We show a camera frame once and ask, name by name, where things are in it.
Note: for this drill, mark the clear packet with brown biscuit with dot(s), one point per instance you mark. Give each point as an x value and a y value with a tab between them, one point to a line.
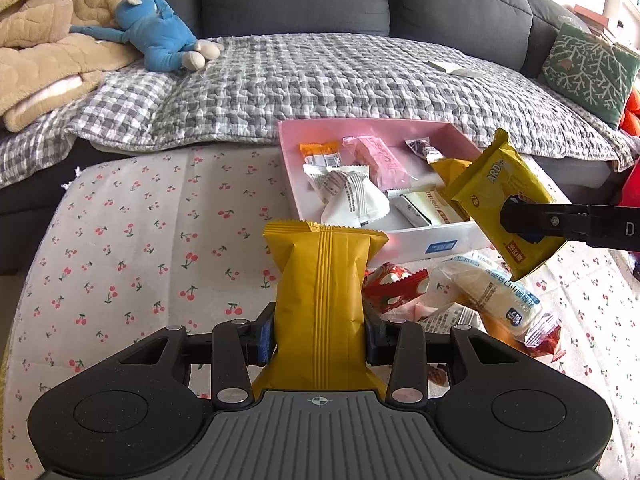
436	375

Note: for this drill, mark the cream packet with orange print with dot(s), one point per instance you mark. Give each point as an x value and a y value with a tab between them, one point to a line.
445	212

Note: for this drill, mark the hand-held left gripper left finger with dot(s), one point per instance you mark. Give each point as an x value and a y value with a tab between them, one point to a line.
260	345

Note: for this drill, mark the clear packet with white cake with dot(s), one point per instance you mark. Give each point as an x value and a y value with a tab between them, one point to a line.
495	295

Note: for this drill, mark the stack of books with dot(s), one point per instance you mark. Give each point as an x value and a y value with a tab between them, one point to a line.
595	20

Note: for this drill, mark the large white snack packet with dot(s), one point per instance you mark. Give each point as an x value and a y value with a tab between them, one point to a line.
352	200

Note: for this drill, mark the green branch-pattern cushion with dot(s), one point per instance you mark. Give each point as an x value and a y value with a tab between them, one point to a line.
590	70

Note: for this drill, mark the silver chocolate packet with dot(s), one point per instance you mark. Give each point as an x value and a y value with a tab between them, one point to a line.
422	149

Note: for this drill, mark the red plastic stool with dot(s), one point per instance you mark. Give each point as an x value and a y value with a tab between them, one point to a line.
632	185

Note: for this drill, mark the grey checked blanket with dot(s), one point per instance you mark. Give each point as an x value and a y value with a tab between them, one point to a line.
300	80

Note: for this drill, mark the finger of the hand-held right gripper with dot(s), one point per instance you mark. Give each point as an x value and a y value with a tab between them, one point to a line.
540	220

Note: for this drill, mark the cherry print tablecloth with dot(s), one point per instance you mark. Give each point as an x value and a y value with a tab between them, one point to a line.
150	260

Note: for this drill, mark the white tissue pack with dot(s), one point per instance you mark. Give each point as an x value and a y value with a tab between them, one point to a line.
452	67

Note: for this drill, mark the flat white printed snack packet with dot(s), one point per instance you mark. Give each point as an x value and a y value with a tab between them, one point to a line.
450	317

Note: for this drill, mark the small white snack packet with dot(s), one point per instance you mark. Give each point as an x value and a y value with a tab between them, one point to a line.
315	175

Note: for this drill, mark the blue plush toy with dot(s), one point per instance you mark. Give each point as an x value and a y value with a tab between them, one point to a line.
160	35

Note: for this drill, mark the beige quilted blanket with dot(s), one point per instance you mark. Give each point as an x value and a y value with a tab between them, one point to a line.
50	40

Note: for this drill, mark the pink cardboard box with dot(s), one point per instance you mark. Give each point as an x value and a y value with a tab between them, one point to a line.
350	129

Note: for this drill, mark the yellow snack packet red print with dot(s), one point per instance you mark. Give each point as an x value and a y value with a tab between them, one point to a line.
447	170

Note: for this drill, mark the beige woven sofa throw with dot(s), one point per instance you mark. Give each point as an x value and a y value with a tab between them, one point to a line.
575	110

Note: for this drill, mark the pink snack packet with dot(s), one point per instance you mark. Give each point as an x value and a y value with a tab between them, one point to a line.
375	160

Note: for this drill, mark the plain mustard snack packet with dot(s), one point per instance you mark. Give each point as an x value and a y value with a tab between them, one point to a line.
320	300

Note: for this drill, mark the orange cushion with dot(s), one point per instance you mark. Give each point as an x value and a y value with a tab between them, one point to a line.
632	110

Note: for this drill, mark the yellow snack packet dark label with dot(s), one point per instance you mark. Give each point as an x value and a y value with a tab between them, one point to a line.
495	185

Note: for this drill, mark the orange snack packet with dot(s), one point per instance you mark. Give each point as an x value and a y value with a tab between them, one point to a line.
320	149

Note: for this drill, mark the cream snack packet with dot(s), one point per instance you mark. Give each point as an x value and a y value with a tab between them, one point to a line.
415	210

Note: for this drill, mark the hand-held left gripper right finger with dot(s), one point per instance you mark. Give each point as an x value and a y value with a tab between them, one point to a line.
374	345

